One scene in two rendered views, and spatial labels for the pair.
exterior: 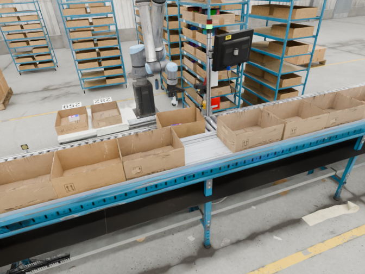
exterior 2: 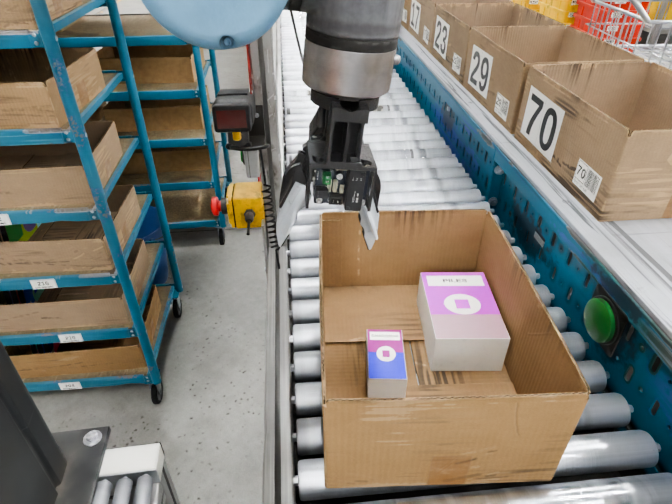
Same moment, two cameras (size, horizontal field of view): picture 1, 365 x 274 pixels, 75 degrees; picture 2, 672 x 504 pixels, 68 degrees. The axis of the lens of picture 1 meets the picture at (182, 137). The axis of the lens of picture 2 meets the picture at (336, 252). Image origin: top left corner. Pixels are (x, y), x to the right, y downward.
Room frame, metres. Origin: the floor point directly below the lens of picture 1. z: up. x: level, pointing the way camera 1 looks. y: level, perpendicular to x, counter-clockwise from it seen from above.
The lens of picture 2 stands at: (1.91, 0.56, 1.35)
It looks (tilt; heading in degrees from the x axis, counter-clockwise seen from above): 35 degrees down; 282
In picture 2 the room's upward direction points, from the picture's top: straight up
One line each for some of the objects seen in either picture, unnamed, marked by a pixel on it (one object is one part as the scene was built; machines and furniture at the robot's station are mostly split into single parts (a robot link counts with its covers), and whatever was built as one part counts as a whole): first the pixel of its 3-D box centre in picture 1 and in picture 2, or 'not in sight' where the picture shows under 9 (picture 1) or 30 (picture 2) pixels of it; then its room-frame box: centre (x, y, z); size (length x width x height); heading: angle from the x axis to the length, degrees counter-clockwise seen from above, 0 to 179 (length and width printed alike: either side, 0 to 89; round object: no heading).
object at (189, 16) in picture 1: (197, 14); not in sight; (3.40, -0.28, 1.59); 0.40 x 0.30 x 0.10; 16
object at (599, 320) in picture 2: not in sight; (597, 320); (1.63, -0.09, 0.81); 0.07 x 0.01 x 0.07; 108
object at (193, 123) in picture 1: (180, 124); (419, 326); (1.90, 0.02, 0.83); 0.39 x 0.29 x 0.17; 104
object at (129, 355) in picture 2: not in sight; (89, 328); (2.97, -0.43, 0.19); 0.40 x 0.30 x 0.10; 19
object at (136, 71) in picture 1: (139, 69); not in sight; (2.38, 0.39, 1.22); 0.19 x 0.19 x 0.10
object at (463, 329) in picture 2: not in sight; (458, 318); (1.84, -0.06, 0.79); 0.16 x 0.11 x 0.07; 103
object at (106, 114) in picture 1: (106, 113); not in sight; (2.27, 0.80, 0.80); 0.38 x 0.28 x 0.10; 19
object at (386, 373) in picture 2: not in sight; (385, 363); (1.95, 0.05, 0.78); 0.10 x 0.06 x 0.05; 101
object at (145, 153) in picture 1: (150, 152); not in sight; (1.30, 0.22, 0.96); 0.39 x 0.29 x 0.17; 109
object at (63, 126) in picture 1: (72, 119); not in sight; (2.18, 1.12, 0.80); 0.38 x 0.28 x 0.10; 18
